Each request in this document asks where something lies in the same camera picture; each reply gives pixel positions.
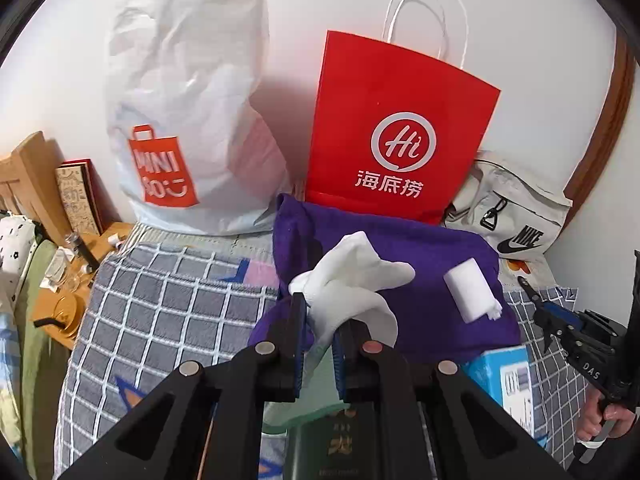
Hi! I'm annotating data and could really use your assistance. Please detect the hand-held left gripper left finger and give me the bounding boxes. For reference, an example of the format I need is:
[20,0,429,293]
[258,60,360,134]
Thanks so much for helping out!
[59,292,311,480]

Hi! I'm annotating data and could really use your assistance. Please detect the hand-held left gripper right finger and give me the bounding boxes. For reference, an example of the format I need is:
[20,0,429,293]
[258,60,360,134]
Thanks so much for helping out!
[332,318,576,480]

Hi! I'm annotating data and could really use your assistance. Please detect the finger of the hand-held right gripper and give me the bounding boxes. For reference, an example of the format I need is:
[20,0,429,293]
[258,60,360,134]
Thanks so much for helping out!
[534,310,572,357]
[517,275,577,328]

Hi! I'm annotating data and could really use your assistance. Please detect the person's right hand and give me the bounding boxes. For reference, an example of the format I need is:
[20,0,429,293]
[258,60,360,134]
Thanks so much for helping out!
[575,385,637,441]

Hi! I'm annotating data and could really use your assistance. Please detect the blue tissue pack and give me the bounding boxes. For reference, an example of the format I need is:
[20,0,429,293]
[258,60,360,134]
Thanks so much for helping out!
[460,345,532,428]

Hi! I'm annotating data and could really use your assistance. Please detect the dark green tin box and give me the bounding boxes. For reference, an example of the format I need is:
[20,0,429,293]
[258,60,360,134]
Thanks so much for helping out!
[282,400,383,480]

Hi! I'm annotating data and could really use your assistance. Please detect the grey waist bag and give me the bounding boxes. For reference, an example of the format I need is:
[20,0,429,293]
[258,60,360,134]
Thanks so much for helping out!
[442,150,574,261]

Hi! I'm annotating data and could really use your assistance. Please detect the purple towel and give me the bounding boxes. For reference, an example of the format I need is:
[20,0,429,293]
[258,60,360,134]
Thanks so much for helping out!
[247,192,522,366]

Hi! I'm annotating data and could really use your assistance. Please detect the grey checked star cloth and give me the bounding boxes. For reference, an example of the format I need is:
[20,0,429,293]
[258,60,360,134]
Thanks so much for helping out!
[52,240,591,480]

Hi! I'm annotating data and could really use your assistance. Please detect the wooden nightstand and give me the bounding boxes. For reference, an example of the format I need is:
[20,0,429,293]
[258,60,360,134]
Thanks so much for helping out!
[31,220,136,351]

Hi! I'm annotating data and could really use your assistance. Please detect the black bottle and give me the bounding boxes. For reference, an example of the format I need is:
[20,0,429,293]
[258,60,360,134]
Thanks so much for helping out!
[67,232,101,272]

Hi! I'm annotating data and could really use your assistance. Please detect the glass teapot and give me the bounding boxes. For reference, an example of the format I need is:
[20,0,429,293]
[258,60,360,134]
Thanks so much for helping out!
[34,292,81,335]

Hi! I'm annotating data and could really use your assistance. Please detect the clear glass cup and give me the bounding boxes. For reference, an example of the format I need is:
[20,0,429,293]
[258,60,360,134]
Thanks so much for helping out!
[45,250,87,293]

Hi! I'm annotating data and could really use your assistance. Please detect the green bed sheet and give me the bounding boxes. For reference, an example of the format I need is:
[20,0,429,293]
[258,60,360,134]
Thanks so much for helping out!
[15,237,68,463]

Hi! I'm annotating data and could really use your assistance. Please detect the red paper bag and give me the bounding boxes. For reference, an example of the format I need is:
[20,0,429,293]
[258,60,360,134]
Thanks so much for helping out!
[305,0,502,226]

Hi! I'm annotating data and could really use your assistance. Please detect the patterned book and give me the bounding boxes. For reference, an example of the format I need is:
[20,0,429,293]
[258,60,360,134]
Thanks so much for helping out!
[55,159,106,236]

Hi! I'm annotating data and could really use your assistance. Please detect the white plastic shopping bag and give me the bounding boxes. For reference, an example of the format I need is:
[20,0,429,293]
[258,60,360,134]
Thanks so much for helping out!
[102,0,291,236]

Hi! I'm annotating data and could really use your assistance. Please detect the white flower print pillow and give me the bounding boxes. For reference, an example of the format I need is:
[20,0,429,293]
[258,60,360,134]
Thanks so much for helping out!
[0,212,36,291]

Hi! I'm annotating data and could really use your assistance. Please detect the wooden headboard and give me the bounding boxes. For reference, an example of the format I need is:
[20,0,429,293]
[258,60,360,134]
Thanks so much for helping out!
[0,131,71,233]

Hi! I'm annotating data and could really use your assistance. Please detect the brown wooden door frame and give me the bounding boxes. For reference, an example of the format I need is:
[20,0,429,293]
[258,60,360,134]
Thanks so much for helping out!
[562,25,637,241]

